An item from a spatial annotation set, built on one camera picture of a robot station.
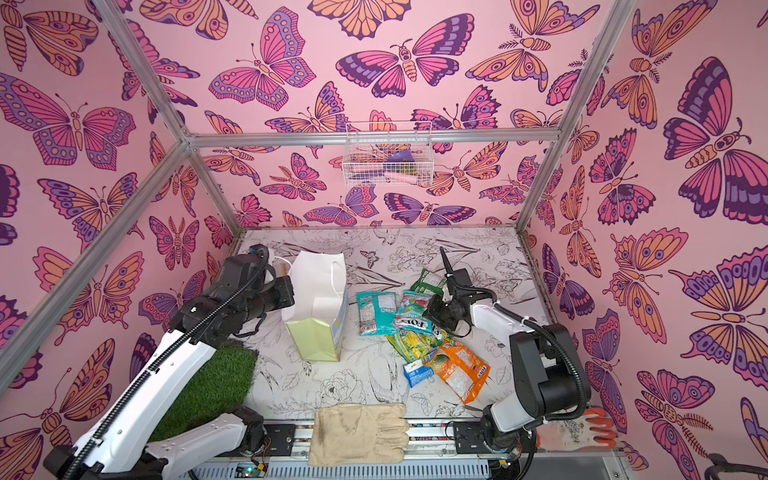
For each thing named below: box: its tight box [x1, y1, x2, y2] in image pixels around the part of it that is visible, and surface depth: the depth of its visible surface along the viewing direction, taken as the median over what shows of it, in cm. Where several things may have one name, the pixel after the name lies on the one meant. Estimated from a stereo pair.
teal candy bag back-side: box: [356, 291, 398, 336], surface depth 96 cm
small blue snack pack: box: [403, 359, 434, 388], surface depth 85 cm
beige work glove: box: [309, 403, 410, 467], surface depth 76 cm
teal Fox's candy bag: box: [393, 290, 433, 334], surface depth 93 cm
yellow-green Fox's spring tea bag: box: [386, 330, 451, 363], surface depth 89 cm
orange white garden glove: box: [536, 407, 618, 452], surface depth 73 cm
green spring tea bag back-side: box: [410, 268, 448, 297], surface depth 102 cm
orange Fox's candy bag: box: [425, 340, 491, 404], surface depth 83 cm
